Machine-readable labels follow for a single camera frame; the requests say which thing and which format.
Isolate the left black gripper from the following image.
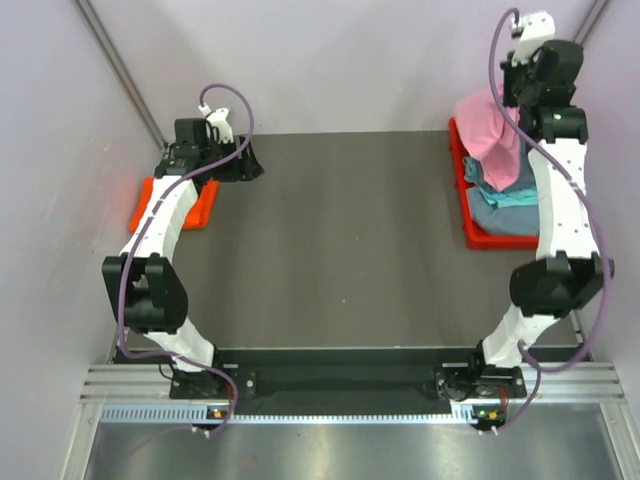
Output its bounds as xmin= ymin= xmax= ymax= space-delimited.
xmin=200 ymin=134 xmax=263 ymax=183

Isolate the pink t-shirt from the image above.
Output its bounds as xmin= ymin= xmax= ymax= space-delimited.
xmin=454 ymin=89 xmax=520 ymax=192

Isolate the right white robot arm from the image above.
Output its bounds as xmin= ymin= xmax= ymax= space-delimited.
xmin=435 ymin=39 xmax=614 ymax=402

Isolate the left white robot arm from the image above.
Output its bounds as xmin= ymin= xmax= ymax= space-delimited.
xmin=102 ymin=108 xmax=264 ymax=399

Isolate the folded orange t-shirt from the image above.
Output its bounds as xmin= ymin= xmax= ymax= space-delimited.
xmin=128 ymin=177 xmax=220 ymax=233

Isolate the teal t-shirt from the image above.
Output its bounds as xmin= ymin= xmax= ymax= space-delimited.
xmin=463 ymin=156 xmax=538 ymax=208

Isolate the grey-blue t-shirt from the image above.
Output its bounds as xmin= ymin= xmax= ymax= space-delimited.
xmin=467 ymin=141 xmax=539 ymax=237

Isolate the red plastic bin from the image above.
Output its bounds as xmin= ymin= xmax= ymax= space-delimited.
xmin=448 ymin=117 xmax=538 ymax=251

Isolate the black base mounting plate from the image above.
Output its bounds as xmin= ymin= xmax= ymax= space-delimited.
xmin=168 ymin=348 xmax=527 ymax=416

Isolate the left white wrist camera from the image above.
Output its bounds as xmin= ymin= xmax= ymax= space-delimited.
xmin=198 ymin=103 xmax=234 ymax=144

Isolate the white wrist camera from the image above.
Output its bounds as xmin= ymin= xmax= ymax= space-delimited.
xmin=510 ymin=11 xmax=556 ymax=66
xmin=198 ymin=103 xmax=234 ymax=144

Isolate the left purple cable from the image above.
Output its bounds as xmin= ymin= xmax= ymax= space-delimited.
xmin=115 ymin=83 xmax=255 ymax=436

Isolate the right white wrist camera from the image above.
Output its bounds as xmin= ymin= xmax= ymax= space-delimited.
xmin=510 ymin=11 xmax=556 ymax=66

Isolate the right corner aluminium post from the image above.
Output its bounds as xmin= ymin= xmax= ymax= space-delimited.
xmin=572 ymin=0 xmax=613 ymax=46

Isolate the corner aluminium post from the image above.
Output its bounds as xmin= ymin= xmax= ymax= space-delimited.
xmin=572 ymin=0 xmax=613 ymax=46
xmin=71 ymin=0 xmax=168 ymax=150

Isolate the left corner aluminium post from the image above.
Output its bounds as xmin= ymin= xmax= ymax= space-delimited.
xmin=71 ymin=0 xmax=168 ymax=150

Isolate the grey slotted cable duct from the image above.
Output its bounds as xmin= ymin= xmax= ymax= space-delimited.
xmin=101 ymin=404 xmax=477 ymax=425

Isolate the aluminium frame rail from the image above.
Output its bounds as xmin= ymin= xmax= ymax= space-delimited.
xmin=80 ymin=362 xmax=626 ymax=404

